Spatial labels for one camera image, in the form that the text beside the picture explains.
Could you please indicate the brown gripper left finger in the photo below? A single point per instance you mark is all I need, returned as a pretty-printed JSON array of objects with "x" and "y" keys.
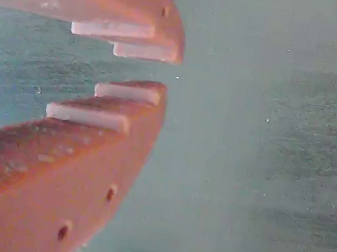
[{"x": 47, "y": 193}]

